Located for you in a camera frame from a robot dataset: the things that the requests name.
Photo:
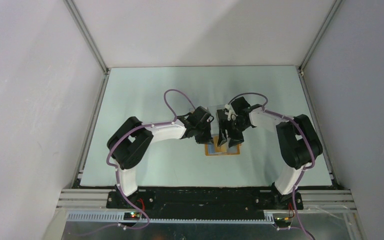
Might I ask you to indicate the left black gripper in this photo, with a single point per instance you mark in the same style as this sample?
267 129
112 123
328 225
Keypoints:
207 138

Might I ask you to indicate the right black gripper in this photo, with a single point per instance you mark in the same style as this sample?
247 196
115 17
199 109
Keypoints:
224 124

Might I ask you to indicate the orange leather card holder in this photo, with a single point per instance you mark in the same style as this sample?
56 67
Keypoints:
209 150

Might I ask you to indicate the clear plastic card tray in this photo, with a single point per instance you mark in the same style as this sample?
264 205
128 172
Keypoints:
216 119

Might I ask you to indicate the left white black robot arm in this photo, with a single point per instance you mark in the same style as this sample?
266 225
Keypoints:
128 145

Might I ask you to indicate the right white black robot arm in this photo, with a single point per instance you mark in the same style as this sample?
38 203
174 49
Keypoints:
298 141

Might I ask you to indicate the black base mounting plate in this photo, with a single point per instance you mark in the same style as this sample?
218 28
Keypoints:
206 203

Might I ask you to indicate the left controller circuit board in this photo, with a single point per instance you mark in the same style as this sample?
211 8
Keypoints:
132 216

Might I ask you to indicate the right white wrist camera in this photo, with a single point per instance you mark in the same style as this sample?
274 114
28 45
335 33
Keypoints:
230 112

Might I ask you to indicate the left aluminium frame rail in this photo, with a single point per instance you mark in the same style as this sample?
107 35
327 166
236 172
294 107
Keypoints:
102 83

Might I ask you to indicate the aluminium frame rail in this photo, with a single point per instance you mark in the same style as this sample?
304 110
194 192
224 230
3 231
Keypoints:
302 73
102 83

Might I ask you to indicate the grey slotted cable duct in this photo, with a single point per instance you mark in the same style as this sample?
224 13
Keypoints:
117 217

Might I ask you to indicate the right aluminium frame rail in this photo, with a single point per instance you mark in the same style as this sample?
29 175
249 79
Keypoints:
302 73

